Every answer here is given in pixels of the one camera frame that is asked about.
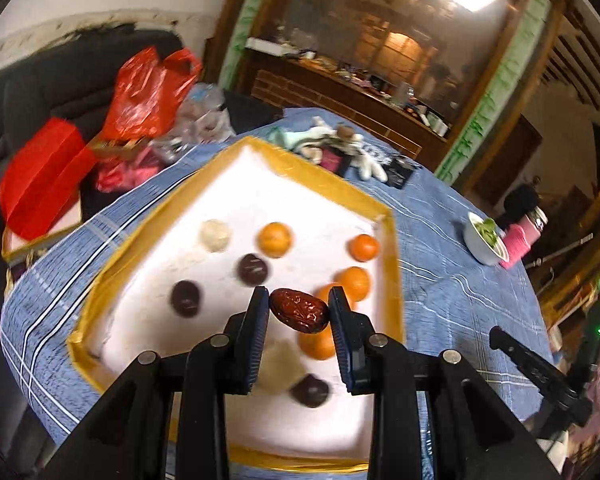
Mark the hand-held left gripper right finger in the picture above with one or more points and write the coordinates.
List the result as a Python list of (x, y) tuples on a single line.
[(342, 340)]

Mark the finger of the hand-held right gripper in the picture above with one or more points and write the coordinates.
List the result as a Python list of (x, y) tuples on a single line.
[(540, 370)]

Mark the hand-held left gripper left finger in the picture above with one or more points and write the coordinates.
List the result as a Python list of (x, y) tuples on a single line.
[(257, 340)]

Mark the orange mandarin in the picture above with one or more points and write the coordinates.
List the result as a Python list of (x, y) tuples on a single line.
[(354, 282), (276, 239), (317, 347), (364, 247), (325, 289)]

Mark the large white sugarcane chunk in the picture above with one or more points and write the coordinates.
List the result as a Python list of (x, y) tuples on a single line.
[(285, 365)]

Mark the red date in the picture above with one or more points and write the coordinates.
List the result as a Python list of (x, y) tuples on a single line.
[(300, 310)]

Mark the dark purple plum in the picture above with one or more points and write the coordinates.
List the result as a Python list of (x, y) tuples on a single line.
[(252, 269), (186, 298), (310, 390)]

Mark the small white sugarcane chunk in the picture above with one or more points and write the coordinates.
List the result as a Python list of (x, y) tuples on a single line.
[(215, 235)]

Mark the white foam box yellow tape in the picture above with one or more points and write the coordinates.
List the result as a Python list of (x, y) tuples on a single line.
[(305, 200)]

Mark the blue plaid tablecloth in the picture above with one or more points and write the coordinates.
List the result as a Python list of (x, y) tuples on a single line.
[(455, 310)]

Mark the pink knitted bottle sleeve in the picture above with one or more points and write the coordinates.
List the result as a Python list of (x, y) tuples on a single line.
[(516, 247)]

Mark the white bowl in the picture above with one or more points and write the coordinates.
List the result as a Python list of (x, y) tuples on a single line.
[(480, 250)]

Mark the pink water bottle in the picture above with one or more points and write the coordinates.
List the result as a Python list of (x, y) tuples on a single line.
[(535, 220)]

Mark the green leafy vegetables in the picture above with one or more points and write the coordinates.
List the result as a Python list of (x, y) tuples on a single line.
[(490, 230)]

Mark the black device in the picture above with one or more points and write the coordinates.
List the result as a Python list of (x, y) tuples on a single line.
[(402, 172)]

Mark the dark card packet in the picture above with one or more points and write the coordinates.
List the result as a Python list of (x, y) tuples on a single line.
[(334, 161)]

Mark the white plush toy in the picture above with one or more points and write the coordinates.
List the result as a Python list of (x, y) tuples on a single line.
[(370, 162)]

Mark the pale green plush toy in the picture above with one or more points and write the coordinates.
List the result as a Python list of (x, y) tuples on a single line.
[(285, 136)]

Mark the pink plastic bag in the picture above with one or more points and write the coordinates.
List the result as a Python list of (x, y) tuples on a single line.
[(125, 170)]

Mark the clear plastic bag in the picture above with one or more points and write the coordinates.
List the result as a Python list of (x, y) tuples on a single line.
[(205, 115)]

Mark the red gift box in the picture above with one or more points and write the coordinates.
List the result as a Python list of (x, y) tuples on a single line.
[(40, 185)]

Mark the red plastic bag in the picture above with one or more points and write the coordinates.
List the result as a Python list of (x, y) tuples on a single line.
[(150, 90)]

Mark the wooden framed glass partition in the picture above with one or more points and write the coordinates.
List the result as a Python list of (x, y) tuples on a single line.
[(380, 20)]

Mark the black sofa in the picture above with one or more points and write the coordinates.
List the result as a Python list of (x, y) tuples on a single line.
[(30, 90)]

